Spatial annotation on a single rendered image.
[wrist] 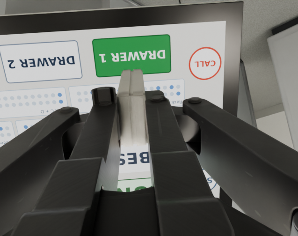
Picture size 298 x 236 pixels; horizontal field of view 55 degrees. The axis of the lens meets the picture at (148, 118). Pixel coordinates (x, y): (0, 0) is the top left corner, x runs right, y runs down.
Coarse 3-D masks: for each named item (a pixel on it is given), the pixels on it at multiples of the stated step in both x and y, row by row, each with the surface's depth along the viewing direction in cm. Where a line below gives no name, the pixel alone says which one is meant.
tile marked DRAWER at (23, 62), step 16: (0, 48) 33; (16, 48) 34; (32, 48) 34; (48, 48) 34; (64, 48) 34; (16, 64) 34; (32, 64) 34; (48, 64) 34; (64, 64) 34; (80, 64) 34; (16, 80) 35; (32, 80) 35; (48, 80) 35; (64, 80) 35
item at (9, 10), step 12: (12, 0) 46; (24, 0) 46; (36, 0) 46; (48, 0) 46; (60, 0) 46; (72, 0) 46; (84, 0) 46; (96, 0) 46; (108, 0) 57; (12, 12) 46; (24, 12) 46; (36, 12) 46
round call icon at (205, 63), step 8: (192, 48) 34; (200, 48) 34; (208, 48) 35; (216, 48) 35; (192, 56) 35; (200, 56) 35; (208, 56) 35; (216, 56) 35; (192, 64) 35; (200, 64) 35; (208, 64) 35; (216, 64) 35; (192, 72) 36; (200, 72) 36; (208, 72) 36; (216, 72) 36; (192, 80) 36; (200, 80) 36; (208, 80) 36; (216, 80) 36
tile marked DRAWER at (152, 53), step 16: (96, 48) 34; (112, 48) 34; (128, 48) 34; (144, 48) 34; (160, 48) 34; (96, 64) 35; (112, 64) 35; (128, 64) 35; (144, 64) 35; (160, 64) 35
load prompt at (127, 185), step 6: (120, 180) 41; (126, 180) 41; (132, 180) 41; (138, 180) 41; (144, 180) 41; (150, 180) 41; (120, 186) 41; (126, 186) 41; (132, 186) 41; (138, 186) 41; (144, 186) 41; (150, 186) 41
